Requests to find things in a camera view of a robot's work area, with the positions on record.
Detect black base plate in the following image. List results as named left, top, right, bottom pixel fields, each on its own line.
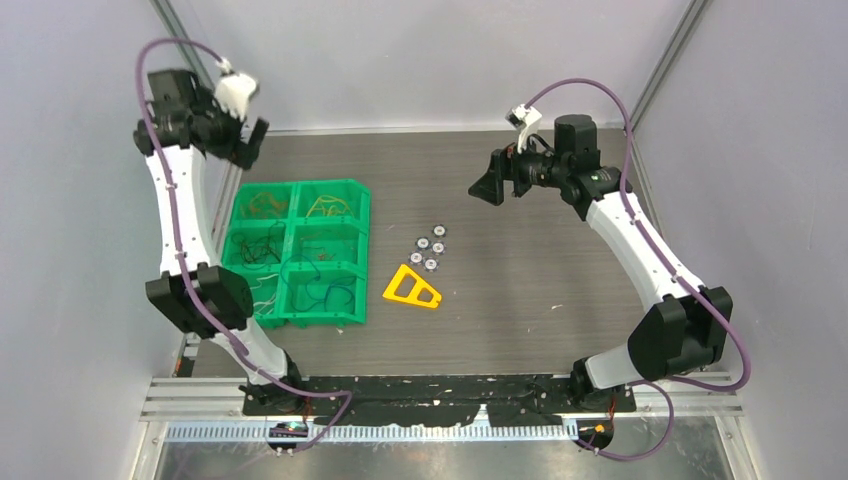
left=239, top=373, right=636, bottom=427

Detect orange brown wire in tray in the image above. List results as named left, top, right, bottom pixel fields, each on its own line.
left=239, top=190, right=289, bottom=220

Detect black wire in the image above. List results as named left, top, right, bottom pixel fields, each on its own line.
left=230, top=221, right=287, bottom=266

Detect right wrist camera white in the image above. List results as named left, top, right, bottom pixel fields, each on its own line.
left=505, top=104, right=542, bottom=153

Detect poker chip left lower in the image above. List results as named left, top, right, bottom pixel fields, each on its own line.
left=408, top=251, right=424, bottom=265

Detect yellow triangular plastic piece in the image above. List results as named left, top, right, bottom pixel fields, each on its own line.
left=382, top=264, right=442, bottom=309

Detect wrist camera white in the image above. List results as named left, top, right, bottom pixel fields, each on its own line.
left=214, top=71, right=259, bottom=121
left=505, top=104, right=542, bottom=153

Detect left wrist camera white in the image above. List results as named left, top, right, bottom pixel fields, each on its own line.
left=214, top=71, right=259, bottom=121

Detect poker chip bottom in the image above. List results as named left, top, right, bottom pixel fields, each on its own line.
left=423, top=258, right=439, bottom=272

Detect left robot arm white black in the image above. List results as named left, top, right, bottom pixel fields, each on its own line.
left=133, top=69, right=307, bottom=414

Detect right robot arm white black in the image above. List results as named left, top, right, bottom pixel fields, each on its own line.
left=468, top=106, right=733, bottom=411

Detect yellow wires in tray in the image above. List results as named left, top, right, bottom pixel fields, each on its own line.
left=305, top=193, right=356, bottom=219

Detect green compartment tray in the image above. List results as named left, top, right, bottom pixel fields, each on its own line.
left=222, top=179, right=372, bottom=329

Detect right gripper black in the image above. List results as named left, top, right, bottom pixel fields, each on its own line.
left=470, top=130, right=570, bottom=206

